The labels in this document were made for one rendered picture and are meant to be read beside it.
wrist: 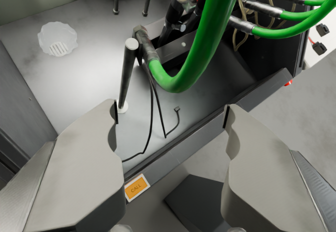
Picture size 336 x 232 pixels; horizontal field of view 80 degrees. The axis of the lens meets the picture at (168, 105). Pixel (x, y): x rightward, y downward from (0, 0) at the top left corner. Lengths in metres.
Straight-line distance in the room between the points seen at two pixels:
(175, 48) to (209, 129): 0.21
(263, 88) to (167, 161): 0.33
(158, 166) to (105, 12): 0.48
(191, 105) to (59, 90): 0.37
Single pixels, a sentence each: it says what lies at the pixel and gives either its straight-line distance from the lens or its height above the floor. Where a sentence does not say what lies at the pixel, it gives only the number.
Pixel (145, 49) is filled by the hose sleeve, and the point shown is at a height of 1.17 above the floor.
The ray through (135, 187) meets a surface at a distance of 0.43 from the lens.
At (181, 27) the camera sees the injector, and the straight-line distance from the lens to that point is 0.41.
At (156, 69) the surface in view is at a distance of 0.22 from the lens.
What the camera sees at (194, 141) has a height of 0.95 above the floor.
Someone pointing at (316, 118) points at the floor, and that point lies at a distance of 2.27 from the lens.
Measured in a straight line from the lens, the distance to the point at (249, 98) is 0.57.
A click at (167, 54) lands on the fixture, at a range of 0.48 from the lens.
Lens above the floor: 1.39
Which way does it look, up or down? 70 degrees down
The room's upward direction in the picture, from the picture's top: 49 degrees clockwise
